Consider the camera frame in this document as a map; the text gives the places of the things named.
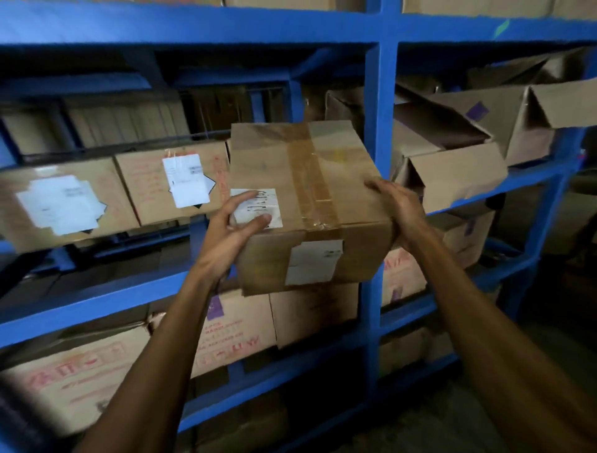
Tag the person's left hand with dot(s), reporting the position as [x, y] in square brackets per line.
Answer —
[224, 247]

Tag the person's right hand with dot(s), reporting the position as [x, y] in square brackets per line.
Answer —
[406, 210]

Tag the row of top-shelf cartons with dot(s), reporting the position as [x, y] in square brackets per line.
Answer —
[457, 172]

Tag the red lettered cardboard box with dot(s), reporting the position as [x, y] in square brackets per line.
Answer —
[140, 186]
[270, 154]
[121, 219]

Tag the blue metal shelving rack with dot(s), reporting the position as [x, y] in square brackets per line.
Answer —
[186, 25]

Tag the person's right forearm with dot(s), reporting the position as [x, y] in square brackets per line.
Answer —
[489, 354]

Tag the person's left forearm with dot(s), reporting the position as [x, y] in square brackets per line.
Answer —
[154, 373]

